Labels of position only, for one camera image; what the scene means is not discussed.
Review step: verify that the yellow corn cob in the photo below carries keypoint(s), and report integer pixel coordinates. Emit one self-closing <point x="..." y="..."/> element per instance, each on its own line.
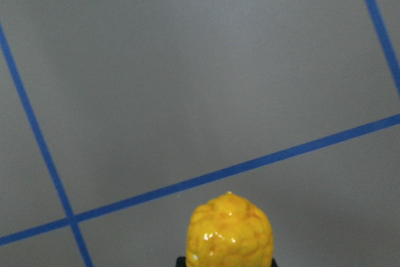
<point x="229" y="231"/>

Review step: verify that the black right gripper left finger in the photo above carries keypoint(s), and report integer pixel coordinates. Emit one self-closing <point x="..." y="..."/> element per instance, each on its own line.
<point x="180" y="262"/>

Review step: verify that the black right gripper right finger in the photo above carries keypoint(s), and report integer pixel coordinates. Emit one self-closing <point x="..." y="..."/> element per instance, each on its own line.
<point x="274" y="263"/>

